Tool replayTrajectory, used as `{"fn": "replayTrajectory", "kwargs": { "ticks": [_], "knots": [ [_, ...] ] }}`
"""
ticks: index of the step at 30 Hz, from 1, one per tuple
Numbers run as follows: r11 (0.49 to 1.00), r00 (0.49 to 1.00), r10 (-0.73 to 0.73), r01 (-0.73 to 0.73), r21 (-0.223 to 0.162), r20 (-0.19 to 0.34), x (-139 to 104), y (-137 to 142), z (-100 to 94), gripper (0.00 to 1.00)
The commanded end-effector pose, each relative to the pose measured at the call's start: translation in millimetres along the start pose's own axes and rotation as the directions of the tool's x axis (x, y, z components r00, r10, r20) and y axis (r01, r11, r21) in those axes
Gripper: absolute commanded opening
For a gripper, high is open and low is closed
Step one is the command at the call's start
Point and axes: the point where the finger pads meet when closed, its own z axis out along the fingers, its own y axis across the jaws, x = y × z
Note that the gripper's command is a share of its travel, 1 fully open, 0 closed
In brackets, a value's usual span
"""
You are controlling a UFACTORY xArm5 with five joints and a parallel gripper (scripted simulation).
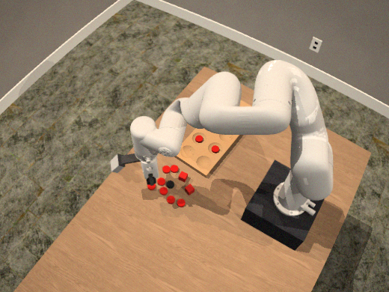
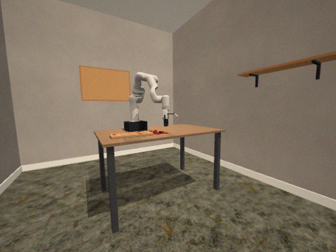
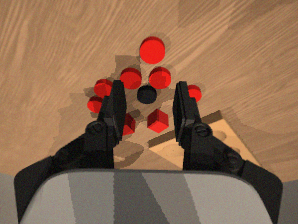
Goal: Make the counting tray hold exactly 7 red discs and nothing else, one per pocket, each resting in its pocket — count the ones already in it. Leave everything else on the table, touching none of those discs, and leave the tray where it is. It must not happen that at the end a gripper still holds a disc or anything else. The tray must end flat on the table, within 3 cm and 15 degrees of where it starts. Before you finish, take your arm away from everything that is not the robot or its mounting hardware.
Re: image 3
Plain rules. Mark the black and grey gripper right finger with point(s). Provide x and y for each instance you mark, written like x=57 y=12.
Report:
x=205 y=152

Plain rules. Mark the tan wooden tray with round pockets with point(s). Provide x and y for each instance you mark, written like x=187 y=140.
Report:
x=222 y=129

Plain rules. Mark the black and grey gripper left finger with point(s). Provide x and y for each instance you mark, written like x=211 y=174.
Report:
x=95 y=147

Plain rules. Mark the red cube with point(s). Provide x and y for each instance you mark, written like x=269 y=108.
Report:
x=129 y=125
x=157 y=121

